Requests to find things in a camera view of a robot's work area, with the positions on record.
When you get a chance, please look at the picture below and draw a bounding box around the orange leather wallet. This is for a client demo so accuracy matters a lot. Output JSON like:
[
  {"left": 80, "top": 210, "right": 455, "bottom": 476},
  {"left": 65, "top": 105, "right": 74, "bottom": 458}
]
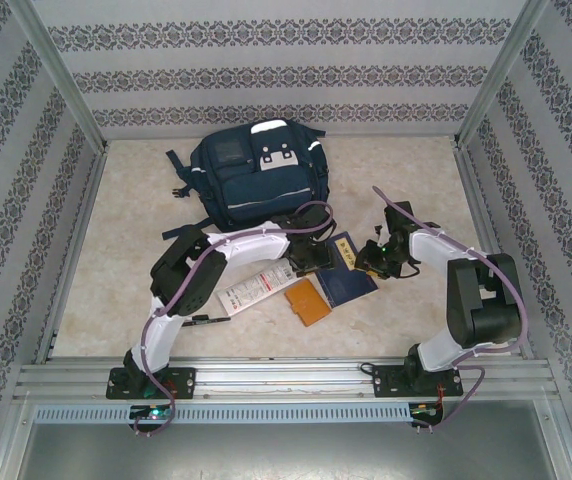
[{"left": 284, "top": 278, "right": 333, "bottom": 329}]

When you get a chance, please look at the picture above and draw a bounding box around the navy blue book yellow label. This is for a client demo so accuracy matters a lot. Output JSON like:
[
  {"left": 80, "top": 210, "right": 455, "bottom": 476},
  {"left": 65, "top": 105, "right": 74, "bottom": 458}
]
[{"left": 315, "top": 230, "right": 380, "bottom": 309}]

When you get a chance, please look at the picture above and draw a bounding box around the navy blue backpack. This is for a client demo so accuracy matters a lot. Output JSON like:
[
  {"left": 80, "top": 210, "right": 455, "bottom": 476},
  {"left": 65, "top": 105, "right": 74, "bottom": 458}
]
[{"left": 161, "top": 118, "right": 330, "bottom": 242}]

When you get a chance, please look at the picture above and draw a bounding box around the black marker pen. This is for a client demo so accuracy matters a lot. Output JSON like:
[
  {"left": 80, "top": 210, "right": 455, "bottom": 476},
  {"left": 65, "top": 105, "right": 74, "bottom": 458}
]
[{"left": 181, "top": 316, "right": 233, "bottom": 328}]

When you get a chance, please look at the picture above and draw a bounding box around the grey metal sheet panel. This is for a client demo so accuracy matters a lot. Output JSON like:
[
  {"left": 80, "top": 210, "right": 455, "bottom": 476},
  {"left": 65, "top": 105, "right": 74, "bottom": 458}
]
[{"left": 0, "top": 399, "right": 572, "bottom": 480}]

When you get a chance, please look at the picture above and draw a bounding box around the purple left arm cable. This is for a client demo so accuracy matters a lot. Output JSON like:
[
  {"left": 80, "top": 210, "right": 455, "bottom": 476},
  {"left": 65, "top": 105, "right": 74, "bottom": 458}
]
[{"left": 133, "top": 200, "right": 337, "bottom": 436}]

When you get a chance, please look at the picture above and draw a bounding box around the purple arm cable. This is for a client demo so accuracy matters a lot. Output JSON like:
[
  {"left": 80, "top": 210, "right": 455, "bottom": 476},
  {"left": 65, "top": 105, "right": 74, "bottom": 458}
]
[
  {"left": 371, "top": 185, "right": 527, "bottom": 434},
  {"left": 133, "top": 200, "right": 337, "bottom": 436}
]

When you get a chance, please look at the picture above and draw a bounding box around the aluminium right side rail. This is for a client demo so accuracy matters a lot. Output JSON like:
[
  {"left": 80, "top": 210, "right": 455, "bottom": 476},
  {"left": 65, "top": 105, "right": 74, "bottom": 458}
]
[{"left": 451, "top": 139, "right": 537, "bottom": 361}]

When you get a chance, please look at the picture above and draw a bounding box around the aluminium mounting rail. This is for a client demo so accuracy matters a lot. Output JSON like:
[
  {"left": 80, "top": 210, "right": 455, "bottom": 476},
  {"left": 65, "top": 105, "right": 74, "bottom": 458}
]
[{"left": 13, "top": 355, "right": 560, "bottom": 401}]

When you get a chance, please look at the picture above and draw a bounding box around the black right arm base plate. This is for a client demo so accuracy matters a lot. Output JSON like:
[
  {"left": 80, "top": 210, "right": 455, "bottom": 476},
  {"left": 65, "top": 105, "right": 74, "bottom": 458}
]
[{"left": 371, "top": 363, "right": 465, "bottom": 399}]

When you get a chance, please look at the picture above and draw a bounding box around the grey slotted cable duct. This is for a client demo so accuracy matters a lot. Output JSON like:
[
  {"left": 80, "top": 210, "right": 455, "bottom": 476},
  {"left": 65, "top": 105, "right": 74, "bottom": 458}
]
[{"left": 32, "top": 403, "right": 414, "bottom": 425}]

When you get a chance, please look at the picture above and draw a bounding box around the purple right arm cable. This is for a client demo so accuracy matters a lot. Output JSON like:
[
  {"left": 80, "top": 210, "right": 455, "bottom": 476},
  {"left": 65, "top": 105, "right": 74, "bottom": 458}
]
[{"left": 371, "top": 185, "right": 527, "bottom": 434}]

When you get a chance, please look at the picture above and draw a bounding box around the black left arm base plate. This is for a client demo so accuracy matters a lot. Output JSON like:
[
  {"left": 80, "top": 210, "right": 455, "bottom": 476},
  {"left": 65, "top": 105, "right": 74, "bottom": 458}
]
[{"left": 106, "top": 367, "right": 198, "bottom": 401}]

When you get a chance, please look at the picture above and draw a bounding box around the aluminium right frame post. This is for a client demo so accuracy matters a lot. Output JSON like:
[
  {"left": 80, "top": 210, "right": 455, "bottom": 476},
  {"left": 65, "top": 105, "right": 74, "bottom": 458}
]
[{"left": 453, "top": 0, "right": 551, "bottom": 151}]

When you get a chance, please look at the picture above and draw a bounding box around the aluminium frame post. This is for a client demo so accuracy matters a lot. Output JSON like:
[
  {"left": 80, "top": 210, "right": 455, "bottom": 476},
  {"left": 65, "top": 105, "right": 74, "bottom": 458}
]
[
  {"left": 453, "top": 0, "right": 551, "bottom": 151},
  {"left": 5, "top": 0, "right": 111, "bottom": 155}
]

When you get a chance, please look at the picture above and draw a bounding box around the aluminium left side rail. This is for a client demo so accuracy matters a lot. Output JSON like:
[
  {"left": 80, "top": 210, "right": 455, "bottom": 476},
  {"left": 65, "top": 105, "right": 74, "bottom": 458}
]
[{"left": 33, "top": 147, "right": 112, "bottom": 365}]

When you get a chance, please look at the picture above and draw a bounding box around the aluminium left frame post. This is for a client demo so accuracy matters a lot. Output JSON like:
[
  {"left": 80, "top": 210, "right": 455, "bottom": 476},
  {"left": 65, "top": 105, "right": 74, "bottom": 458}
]
[{"left": 5, "top": 0, "right": 111, "bottom": 155}]

